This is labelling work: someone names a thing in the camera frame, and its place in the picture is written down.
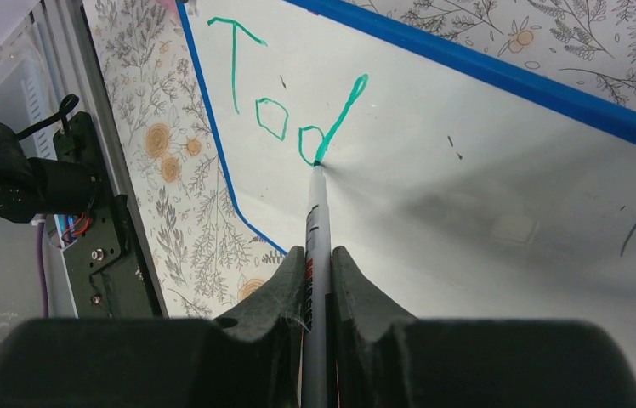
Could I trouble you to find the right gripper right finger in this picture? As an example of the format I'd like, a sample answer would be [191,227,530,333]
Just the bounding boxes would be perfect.
[332,246,636,407]

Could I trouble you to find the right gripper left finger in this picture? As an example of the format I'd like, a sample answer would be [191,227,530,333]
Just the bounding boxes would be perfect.
[0,246,305,407]

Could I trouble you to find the white marker pen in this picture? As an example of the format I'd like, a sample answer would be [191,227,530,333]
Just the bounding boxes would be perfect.
[301,161,331,407]

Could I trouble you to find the blue framed whiteboard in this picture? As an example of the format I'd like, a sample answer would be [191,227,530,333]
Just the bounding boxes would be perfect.
[181,1,636,372]

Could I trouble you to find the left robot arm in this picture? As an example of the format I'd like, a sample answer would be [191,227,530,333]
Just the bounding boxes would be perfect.
[0,93,99,224]

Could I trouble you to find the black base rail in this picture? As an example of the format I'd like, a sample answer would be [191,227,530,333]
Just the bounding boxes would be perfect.
[54,111,162,318]

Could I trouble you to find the white cable duct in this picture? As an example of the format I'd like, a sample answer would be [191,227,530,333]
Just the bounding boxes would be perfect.
[20,77,57,160]

